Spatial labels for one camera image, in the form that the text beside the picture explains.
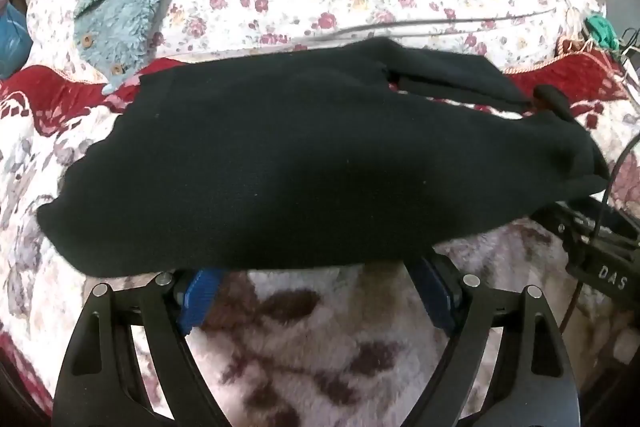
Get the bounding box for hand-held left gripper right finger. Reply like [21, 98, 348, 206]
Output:
[407, 254, 581, 427]

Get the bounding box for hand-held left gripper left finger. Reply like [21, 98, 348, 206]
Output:
[52, 268, 226, 427]

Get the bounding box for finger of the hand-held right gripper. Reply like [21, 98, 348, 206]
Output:
[530, 199, 626, 250]

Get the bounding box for black pants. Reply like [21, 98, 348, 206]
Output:
[37, 38, 612, 279]

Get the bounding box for red and white plush blanket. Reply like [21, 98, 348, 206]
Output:
[0, 52, 640, 427]

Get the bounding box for green clip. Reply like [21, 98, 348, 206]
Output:
[584, 14, 618, 50]

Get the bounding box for blue bag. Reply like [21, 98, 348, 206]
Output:
[0, 2, 33, 78]

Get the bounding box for black cable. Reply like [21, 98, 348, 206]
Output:
[560, 137, 640, 333]

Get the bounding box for thin grey cord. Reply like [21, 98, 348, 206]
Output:
[295, 8, 557, 44]

